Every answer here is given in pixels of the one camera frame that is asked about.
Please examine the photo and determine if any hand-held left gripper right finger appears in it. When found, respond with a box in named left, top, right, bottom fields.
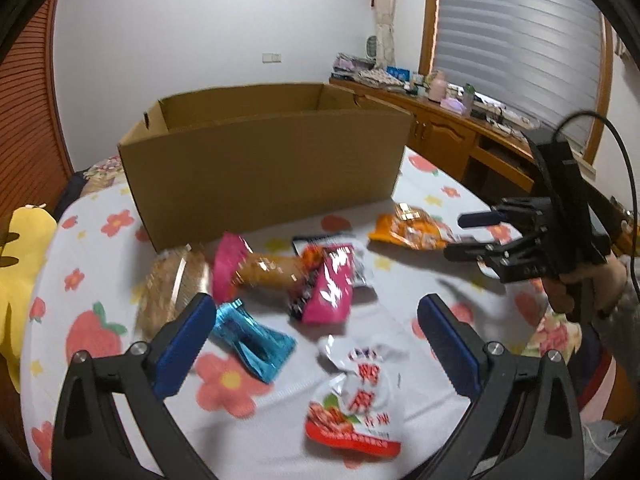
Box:
left=416, top=293, right=586, bottom=480

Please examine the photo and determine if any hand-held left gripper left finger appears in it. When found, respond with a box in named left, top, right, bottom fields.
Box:
left=51, top=292, right=218, bottom=480

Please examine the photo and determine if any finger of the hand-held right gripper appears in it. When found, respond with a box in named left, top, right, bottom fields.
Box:
left=457, top=210, right=505, bottom=229
left=443, top=240, right=502, bottom=263

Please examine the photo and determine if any orange snack packet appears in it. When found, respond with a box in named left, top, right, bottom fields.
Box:
left=367, top=201, right=458, bottom=251

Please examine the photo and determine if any clear packet of brown biscuits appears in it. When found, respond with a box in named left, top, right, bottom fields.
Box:
left=135, top=249, right=213, bottom=341

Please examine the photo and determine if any teal foil snack packet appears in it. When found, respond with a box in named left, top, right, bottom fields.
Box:
left=207, top=299, right=297, bottom=385

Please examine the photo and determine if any white and red snack packet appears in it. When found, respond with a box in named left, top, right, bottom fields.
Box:
left=304, top=334, right=411, bottom=458

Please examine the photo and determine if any pink-ended brown snack packet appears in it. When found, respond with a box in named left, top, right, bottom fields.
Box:
left=211, top=232, right=308, bottom=306

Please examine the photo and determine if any black and red snack packet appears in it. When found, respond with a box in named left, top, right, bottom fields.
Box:
left=287, top=246, right=326, bottom=320

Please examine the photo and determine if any pink foil snack packet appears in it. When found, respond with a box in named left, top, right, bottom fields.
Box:
left=300, top=242, right=358, bottom=326

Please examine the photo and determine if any brown cardboard box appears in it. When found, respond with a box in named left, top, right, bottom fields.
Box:
left=117, top=82, right=415, bottom=253

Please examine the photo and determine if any person's right forearm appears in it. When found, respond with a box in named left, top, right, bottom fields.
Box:
left=575, top=280, right=640, bottom=423

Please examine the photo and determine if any person's right hand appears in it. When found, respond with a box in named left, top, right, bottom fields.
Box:
left=542, top=255, right=629, bottom=322

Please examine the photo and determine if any wooden desk cabinet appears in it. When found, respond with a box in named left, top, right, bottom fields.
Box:
left=330, top=76, right=640, bottom=256

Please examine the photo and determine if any white power strip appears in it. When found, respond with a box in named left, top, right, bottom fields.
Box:
left=475, top=92, right=541, bottom=134

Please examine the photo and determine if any strawberry printed bed sheet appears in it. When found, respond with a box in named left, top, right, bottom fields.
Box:
left=27, top=145, right=591, bottom=480

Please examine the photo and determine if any pink bottle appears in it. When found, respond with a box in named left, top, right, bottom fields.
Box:
left=426, top=72, right=447, bottom=103

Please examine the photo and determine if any yellow plush toy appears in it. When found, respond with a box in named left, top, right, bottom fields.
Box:
left=0, top=204, right=58, bottom=393

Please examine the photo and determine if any white window blind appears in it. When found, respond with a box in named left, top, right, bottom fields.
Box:
left=432, top=0, right=603, bottom=156

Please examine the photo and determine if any stack of folded papers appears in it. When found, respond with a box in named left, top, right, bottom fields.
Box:
left=332, top=52, right=376, bottom=75

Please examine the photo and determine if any cream patterned curtain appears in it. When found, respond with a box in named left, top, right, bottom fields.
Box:
left=370, top=0, right=401, bottom=68

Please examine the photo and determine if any wooden louvered wardrobe door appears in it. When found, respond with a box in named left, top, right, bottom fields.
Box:
left=0, top=0, right=76, bottom=226

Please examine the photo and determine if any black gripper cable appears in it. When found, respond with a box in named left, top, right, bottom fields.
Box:
left=550, top=111, right=640, bottom=286

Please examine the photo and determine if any wooden window frame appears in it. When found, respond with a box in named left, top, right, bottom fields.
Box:
left=419, top=0, right=615, bottom=166

